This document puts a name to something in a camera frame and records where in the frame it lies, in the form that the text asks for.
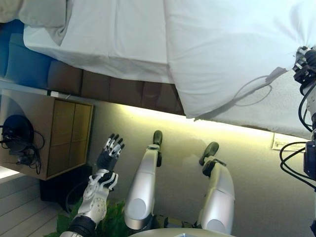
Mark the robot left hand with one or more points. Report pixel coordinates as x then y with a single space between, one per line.
107 160

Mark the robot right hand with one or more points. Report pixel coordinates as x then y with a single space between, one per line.
306 69

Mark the white duvet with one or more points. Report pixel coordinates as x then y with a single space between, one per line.
222 49

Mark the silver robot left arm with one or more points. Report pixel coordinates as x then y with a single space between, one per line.
95 202

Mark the brown padded bed base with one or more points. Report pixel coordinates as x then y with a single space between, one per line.
111 86

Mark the silver robot left leg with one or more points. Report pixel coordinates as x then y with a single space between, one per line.
143 187

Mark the silver robot leg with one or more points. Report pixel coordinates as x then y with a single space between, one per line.
143 187
219 197

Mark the wooden nightstand cabinet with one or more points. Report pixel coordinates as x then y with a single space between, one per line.
66 138

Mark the green leafy plant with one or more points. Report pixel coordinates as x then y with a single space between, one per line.
111 217

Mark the black round desk device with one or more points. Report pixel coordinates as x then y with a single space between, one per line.
17 130

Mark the silver robot torso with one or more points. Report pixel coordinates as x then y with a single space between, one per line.
182 233

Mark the silver robot right leg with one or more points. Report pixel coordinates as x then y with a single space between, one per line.
219 197

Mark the padded upholstered headboard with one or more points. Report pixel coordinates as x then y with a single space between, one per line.
24 61

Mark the beige pillow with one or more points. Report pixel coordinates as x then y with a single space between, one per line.
47 17
10 10

